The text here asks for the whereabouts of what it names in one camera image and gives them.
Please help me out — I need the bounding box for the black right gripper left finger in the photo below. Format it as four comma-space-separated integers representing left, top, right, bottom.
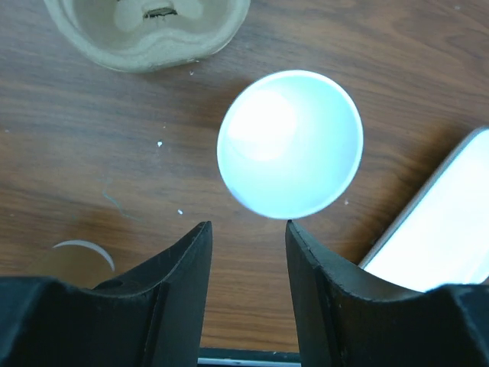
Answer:
95, 221, 212, 366

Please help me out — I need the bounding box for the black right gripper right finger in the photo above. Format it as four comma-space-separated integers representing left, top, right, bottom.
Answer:
285, 220, 421, 366

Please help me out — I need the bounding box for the brown paper coffee cup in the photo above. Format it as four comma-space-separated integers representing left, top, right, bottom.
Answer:
216, 70, 364, 220

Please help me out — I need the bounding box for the white rectangular plate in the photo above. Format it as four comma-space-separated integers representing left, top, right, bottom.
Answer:
359, 127, 488, 292

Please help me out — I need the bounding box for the cardboard two-cup carrier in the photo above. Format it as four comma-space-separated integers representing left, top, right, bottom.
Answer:
45, 1, 251, 73

